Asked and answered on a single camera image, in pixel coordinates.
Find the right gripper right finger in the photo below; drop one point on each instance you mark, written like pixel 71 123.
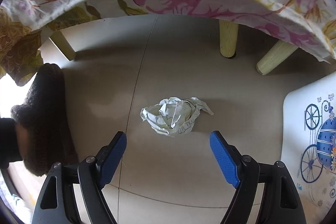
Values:
pixel 280 201

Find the white plastic trash bin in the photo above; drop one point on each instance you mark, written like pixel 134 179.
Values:
pixel 308 145

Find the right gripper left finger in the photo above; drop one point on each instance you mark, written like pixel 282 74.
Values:
pixel 56 202

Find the crumpled paper ball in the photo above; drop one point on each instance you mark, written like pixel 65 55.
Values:
pixel 174 116

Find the brown knitted slipper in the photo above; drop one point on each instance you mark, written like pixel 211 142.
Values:
pixel 43 114

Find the wooden table leg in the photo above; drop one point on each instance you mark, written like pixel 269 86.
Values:
pixel 228 34
pixel 59 40
pixel 275 56

